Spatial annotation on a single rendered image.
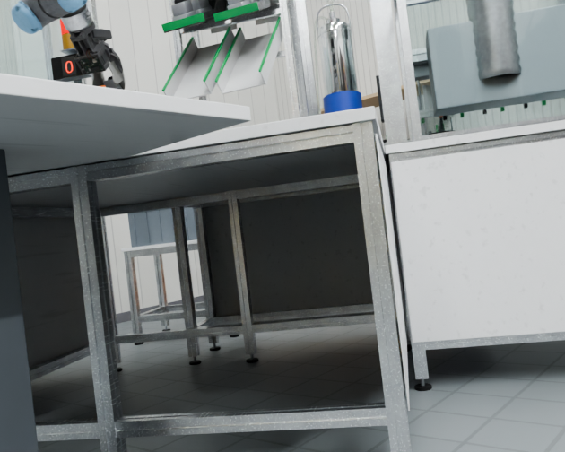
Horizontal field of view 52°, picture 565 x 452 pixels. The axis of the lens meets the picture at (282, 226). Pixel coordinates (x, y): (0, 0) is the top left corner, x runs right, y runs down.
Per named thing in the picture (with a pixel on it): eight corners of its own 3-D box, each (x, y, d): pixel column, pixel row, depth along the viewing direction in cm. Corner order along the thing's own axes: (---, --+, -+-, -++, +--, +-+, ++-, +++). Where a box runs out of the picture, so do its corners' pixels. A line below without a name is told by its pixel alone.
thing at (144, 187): (376, 118, 129) (374, 105, 129) (-170, 202, 160) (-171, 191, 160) (389, 169, 267) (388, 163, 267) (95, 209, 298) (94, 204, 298)
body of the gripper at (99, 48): (82, 77, 161) (62, 38, 153) (91, 61, 167) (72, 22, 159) (108, 73, 159) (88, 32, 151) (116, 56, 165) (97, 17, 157)
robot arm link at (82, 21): (65, 6, 156) (91, 1, 154) (73, 22, 159) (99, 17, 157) (55, 20, 151) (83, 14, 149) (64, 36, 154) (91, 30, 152)
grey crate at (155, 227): (221, 237, 356) (218, 199, 356) (129, 247, 369) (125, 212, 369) (240, 234, 398) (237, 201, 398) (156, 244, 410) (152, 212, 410)
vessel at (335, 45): (357, 89, 228) (346, -6, 229) (322, 94, 231) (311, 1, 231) (360, 96, 242) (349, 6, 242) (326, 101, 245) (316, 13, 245)
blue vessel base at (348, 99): (367, 156, 227) (359, 88, 227) (328, 161, 230) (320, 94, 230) (369, 160, 242) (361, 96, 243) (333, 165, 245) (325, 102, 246)
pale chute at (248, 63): (266, 84, 150) (260, 70, 147) (221, 94, 155) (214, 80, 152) (285, 30, 168) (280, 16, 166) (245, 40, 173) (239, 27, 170)
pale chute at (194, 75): (212, 94, 153) (204, 80, 150) (169, 103, 158) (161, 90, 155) (236, 39, 171) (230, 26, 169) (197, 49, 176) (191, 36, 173)
